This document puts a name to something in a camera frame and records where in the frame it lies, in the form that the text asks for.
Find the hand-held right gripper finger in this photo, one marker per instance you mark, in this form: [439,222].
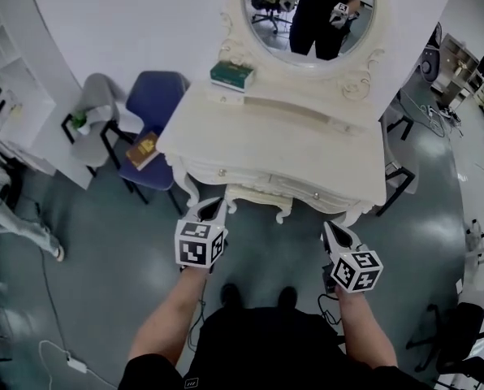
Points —
[330,242]
[347,238]

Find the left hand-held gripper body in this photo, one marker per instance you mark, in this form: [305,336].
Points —
[197,246]

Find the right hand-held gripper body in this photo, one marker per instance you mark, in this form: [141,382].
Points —
[355,272]

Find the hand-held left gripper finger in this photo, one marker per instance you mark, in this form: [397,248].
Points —
[221,215]
[195,214]

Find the cream upholstered stool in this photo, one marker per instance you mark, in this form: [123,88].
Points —
[250,196]

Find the white ornate dressing table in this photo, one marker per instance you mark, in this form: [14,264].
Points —
[274,136]

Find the person's right forearm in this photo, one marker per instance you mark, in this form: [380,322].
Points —
[364,331]

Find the person's left forearm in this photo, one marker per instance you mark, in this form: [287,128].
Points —
[169,319]

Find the person's left black shoe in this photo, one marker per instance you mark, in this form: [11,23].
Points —
[230,297]

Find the person's black shoe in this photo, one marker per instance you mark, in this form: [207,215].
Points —
[287,297]
[230,297]

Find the person's right black shoe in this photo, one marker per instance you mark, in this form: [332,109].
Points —
[287,297]

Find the brown book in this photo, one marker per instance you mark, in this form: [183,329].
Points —
[142,150]

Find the person's black clothing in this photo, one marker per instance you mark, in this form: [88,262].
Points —
[266,352]

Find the black office chair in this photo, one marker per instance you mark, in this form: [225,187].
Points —
[461,339]

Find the blue chair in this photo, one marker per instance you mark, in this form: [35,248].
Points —
[152,92]

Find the green tissue box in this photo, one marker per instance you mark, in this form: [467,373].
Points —
[232,75]

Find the small potted plant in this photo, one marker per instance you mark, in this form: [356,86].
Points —
[80,122]

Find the white power strip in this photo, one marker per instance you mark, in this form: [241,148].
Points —
[76,364]

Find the white shelf unit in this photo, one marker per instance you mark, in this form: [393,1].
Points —
[18,108]

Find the wooden shelf rack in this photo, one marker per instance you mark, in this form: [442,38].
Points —
[457,55]

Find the grey chair with black frame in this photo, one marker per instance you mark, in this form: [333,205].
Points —
[100,96]
[404,175]

